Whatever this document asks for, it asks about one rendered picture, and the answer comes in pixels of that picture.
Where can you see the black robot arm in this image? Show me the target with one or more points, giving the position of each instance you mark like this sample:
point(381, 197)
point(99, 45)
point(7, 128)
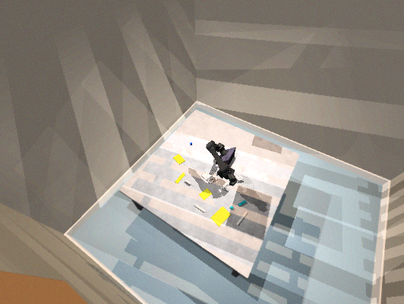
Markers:
point(224, 168)

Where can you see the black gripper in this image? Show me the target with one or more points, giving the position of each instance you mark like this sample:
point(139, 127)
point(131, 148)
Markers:
point(221, 175)

